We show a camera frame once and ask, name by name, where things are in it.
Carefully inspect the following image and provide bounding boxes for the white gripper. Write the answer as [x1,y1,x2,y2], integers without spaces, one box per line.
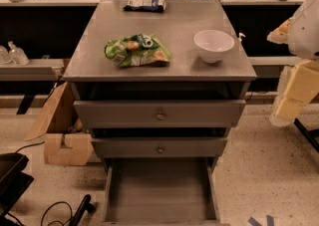
[269,60,319,127]

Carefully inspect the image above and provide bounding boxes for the grey bottom drawer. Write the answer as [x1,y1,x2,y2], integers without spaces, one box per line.
[102,157,230,226]

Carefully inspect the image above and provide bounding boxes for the grey drawer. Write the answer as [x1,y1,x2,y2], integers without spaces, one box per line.
[74,100,245,128]
[102,157,230,226]
[92,137,227,158]

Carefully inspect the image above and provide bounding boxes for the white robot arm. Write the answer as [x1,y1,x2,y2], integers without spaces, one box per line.
[267,0,319,126]

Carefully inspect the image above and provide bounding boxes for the grey top drawer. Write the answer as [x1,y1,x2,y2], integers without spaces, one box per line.
[74,100,245,128]

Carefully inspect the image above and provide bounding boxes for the grey drawer cabinet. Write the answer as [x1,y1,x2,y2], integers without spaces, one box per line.
[63,0,257,226]

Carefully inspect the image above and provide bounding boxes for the grey middle drawer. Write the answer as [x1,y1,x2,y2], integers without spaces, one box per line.
[92,137,227,158]

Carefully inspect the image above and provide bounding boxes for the black bar foot right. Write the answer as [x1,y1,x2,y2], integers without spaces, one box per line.
[294,118,319,152]

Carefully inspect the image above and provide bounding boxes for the white pump bottle top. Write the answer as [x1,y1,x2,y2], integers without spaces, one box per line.
[238,32,246,42]

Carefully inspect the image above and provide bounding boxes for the white bowl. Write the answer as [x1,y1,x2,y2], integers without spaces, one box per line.
[193,30,235,63]

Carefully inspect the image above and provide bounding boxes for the blue floor tape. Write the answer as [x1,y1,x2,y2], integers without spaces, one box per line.
[247,215,275,226]

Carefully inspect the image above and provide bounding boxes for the green chip bag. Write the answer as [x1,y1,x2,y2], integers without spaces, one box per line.
[104,34,170,68]

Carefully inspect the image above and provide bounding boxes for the blue white snack bag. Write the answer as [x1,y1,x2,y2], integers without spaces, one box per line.
[124,0,166,13]

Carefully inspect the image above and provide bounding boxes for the black caster leg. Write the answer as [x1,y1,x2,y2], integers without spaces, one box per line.
[69,194,96,226]

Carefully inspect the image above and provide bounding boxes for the brown cardboard box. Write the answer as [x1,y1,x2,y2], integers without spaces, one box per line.
[25,83,94,166]

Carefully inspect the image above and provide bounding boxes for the clear sanitizer bottle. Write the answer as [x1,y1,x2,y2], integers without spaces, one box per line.
[8,41,29,66]

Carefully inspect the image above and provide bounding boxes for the black chair base left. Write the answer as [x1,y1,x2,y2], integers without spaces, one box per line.
[0,153,34,226]

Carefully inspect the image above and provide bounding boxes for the black floor cable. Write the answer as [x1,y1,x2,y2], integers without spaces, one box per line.
[40,200,74,226]

